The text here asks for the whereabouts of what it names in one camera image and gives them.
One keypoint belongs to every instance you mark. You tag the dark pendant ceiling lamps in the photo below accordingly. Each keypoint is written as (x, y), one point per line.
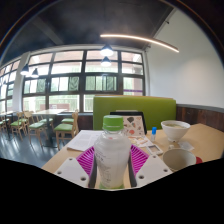
(106, 51)

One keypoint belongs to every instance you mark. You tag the wooden dining table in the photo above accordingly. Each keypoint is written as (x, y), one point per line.
(50, 113)

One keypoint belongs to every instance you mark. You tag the white cup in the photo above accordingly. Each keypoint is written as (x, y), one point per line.
(178, 159)

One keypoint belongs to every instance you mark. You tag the white paper sheets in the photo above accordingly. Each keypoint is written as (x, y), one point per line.
(83, 140)

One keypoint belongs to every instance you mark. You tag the green upholstered bench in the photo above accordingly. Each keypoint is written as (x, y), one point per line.
(160, 111)

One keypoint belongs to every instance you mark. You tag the clear plastic packet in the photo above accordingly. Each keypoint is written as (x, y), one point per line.
(185, 145)

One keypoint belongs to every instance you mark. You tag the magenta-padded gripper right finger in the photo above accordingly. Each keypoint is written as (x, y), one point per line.
(151, 170)

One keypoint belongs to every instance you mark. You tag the long curved ceiling light strip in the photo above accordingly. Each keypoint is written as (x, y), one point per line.
(143, 39)

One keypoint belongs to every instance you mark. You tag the white ceramic bowl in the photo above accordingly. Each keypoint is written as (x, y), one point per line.
(175, 130)

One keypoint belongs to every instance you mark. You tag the small blue-capped white bottle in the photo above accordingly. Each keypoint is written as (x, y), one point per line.
(153, 133)

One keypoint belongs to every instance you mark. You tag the clear green-capped drink bottle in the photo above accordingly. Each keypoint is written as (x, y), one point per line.
(111, 156)

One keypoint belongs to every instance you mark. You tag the sticker-covered black laptop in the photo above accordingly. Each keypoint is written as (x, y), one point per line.
(135, 125)

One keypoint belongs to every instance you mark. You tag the small white-framed card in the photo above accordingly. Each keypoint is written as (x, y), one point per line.
(155, 149)

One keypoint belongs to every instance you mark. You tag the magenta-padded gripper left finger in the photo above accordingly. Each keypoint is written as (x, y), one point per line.
(71, 171)

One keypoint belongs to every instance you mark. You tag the white sticker sheet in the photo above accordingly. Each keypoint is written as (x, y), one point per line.
(140, 140)

